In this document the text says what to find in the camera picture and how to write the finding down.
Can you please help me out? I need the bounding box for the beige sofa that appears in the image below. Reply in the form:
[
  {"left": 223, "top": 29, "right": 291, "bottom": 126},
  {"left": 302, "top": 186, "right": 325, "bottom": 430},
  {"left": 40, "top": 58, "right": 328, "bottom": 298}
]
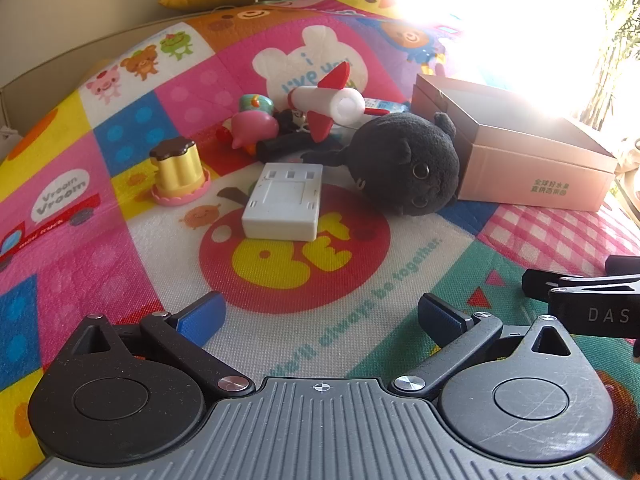
[{"left": 0, "top": 0, "right": 301, "bottom": 171}]

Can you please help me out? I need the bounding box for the blue packet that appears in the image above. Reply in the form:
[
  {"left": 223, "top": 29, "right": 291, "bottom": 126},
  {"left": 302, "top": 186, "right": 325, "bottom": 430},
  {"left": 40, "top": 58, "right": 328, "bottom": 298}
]
[{"left": 362, "top": 97, "right": 411, "bottom": 116}]

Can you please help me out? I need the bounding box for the yellow pudding toy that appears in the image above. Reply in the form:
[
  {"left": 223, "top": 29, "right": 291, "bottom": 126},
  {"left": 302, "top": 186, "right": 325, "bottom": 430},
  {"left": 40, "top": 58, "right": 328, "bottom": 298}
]
[{"left": 149, "top": 136, "right": 212, "bottom": 207}]

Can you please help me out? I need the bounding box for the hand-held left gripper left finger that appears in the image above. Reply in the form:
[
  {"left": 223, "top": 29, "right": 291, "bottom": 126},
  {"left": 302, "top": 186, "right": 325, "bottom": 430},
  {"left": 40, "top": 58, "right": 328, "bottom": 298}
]
[{"left": 67, "top": 291, "right": 253, "bottom": 398}]

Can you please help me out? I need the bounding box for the black cylinder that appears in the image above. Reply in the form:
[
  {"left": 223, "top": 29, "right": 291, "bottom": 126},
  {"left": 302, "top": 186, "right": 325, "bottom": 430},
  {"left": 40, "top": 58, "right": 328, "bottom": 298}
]
[{"left": 256, "top": 132, "right": 321, "bottom": 163}]

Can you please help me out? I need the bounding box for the small black and white figure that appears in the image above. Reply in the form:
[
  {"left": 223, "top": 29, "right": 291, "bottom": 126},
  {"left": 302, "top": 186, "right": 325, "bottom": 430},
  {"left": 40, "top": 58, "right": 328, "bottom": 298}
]
[{"left": 277, "top": 109, "right": 308, "bottom": 133}]

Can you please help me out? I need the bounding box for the red and white foam rocket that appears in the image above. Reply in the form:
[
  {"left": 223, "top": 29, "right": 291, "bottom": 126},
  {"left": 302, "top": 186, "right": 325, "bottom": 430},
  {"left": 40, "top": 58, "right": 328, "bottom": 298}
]
[{"left": 291, "top": 61, "right": 391, "bottom": 143}]

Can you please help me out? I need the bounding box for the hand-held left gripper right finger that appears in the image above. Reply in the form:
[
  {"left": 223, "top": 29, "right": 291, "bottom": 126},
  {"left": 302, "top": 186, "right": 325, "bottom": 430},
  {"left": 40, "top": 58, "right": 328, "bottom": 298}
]
[{"left": 390, "top": 292, "right": 578, "bottom": 401}]

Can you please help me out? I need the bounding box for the tall green potted plant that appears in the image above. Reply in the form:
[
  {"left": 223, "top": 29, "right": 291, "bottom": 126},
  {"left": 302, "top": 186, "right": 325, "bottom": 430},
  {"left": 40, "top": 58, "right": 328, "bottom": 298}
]
[{"left": 575, "top": 0, "right": 640, "bottom": 131}]

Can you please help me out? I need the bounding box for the white plastic box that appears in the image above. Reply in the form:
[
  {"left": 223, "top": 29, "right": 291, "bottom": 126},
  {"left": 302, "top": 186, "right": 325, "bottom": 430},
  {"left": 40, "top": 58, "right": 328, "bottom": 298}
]
[{"left": 241, "top": 162, "right": 323, "bottom": 242}]

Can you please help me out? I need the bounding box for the black plush cat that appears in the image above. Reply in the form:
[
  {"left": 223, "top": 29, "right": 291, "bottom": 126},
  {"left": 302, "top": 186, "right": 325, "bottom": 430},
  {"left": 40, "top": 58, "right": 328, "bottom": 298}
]
[{"left": 302, "top": 111, "right": 461, "bottom": 218}]

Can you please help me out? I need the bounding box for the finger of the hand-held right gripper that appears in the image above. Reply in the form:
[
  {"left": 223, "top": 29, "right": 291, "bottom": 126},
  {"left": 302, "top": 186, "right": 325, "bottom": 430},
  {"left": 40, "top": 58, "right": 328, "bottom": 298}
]
[
  {"left": 522, "top": 269, "right": 640, "bottom": 303},
  {"left": 605, "top": 255, "right": 640, "bottom": 277}
]

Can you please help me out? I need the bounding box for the pink pig toy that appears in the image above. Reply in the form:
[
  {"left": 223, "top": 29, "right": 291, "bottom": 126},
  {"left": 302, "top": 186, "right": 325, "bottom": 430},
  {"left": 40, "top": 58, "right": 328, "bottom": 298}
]
[{"left": 231, "top": 94, "right": 280, "bottom": 150}]

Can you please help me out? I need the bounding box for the pink cardboard box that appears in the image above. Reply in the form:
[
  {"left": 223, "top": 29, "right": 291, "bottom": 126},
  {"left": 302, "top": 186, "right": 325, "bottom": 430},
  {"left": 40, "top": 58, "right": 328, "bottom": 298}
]
[{"left": 411, "top": 73, "right": 618, "bottom": 212}]

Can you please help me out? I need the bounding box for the colourful cartoon play mat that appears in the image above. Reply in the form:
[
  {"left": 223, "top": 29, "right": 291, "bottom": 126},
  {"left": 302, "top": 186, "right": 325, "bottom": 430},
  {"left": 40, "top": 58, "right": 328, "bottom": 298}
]
[{"left": 0, "top": 0, "right": 640, "bottom": 466}]

